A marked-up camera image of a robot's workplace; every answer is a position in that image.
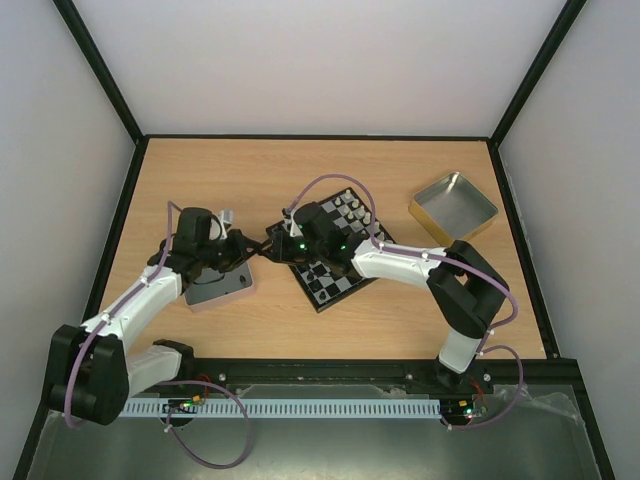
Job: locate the black grey chess board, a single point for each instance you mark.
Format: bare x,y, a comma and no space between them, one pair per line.
324,220

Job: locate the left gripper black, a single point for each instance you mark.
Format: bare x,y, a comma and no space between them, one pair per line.
240,252

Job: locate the black aluminium frame rail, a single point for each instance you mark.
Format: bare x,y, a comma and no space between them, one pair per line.
412,376

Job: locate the yellow empty tin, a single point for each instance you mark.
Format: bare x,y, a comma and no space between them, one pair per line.
452,208

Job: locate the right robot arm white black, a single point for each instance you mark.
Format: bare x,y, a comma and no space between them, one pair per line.
467,290

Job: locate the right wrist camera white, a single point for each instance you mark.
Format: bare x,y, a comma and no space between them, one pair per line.
290,224

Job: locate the light blue cable duct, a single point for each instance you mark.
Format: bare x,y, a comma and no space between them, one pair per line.
285,408

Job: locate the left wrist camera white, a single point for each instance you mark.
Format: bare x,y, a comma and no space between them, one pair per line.
226,217

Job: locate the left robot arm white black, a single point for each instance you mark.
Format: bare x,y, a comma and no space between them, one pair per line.
89,376

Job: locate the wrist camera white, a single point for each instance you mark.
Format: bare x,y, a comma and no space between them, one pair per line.
290,224
226,217

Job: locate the pink tin with black pieces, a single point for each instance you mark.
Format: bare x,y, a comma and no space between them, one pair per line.
214,289

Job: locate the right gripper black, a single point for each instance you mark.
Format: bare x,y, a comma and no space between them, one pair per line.
282,248

